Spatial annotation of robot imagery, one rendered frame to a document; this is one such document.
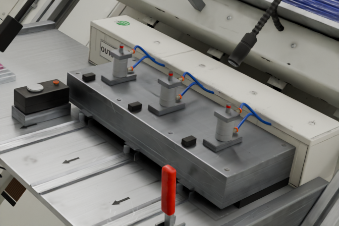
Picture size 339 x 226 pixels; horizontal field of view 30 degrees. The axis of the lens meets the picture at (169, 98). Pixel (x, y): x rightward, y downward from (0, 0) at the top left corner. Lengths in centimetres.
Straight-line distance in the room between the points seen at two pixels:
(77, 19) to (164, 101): 272
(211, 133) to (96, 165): 16
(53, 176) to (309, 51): 41
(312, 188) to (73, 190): 31
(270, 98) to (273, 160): 13
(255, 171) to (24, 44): 59
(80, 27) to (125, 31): 243
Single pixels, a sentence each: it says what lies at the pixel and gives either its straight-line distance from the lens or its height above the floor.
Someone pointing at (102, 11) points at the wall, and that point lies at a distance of 350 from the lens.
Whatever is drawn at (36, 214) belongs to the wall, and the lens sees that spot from 313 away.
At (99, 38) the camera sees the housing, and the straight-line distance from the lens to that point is 113.
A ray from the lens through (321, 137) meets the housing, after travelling 85.
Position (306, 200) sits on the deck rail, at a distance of 85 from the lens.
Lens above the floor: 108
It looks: 6 degrees up
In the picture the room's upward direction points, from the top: 36 degrees clockwise
